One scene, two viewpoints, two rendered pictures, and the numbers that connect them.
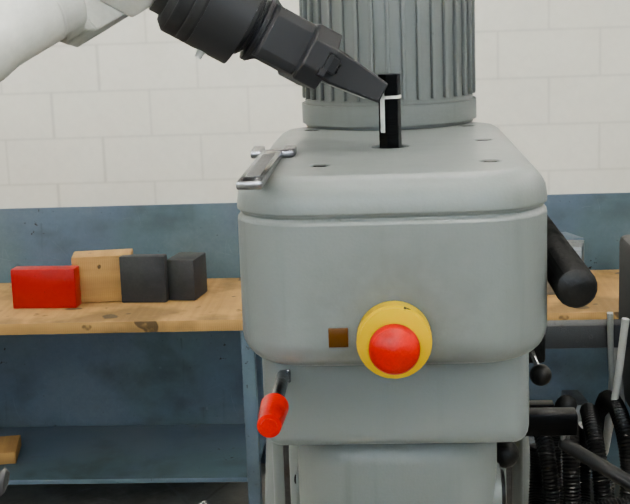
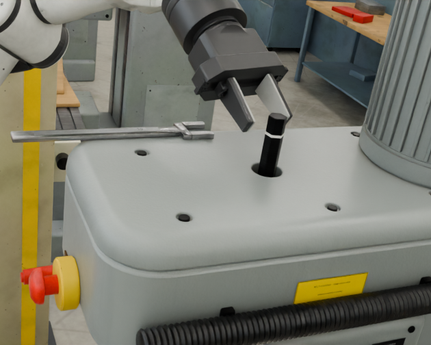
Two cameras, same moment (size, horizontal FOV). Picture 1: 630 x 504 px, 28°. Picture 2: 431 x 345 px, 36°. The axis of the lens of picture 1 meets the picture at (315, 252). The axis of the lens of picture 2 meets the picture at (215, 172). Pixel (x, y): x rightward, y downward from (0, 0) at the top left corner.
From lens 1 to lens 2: 1.05 m
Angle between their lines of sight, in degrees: 58
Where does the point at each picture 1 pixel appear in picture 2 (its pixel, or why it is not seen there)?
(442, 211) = (87, 224)
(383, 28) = (395, 81)
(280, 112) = not seen: outside the picture
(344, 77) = (228, 102)
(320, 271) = (66, 213)
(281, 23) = (199, 44)
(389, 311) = (57, 263)
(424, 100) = (404, 154)
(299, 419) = not seen: hidden behind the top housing
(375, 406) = not seen: hidden behind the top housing
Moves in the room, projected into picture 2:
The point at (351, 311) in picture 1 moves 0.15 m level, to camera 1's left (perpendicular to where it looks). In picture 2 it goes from (69, 249) to (40, 187)
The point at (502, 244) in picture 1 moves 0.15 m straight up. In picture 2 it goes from (100, 274) to (111, 135)
